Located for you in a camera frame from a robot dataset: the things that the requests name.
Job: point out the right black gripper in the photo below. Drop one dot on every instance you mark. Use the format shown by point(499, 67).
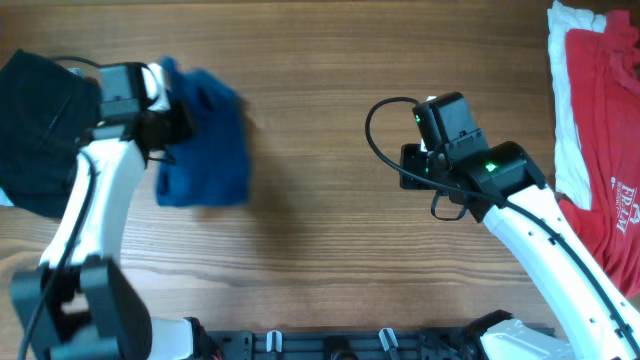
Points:
point(410, 166)

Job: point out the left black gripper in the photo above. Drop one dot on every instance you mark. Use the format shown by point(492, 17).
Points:
point(170, 123)

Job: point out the blue t-shirt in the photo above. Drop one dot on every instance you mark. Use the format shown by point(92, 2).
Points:
point(213, 166)

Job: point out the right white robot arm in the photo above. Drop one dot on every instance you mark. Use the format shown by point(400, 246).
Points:
point(505, 191)

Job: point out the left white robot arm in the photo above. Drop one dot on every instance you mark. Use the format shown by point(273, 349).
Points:
point(77, 303)

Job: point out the black folded garment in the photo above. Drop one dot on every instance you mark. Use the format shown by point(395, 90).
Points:
point(44, 109)

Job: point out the white garment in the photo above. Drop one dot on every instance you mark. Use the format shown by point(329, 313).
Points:
point(571, 175)

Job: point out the red t-shirt with print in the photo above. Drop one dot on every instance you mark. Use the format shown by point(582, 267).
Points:
point(602, 71)

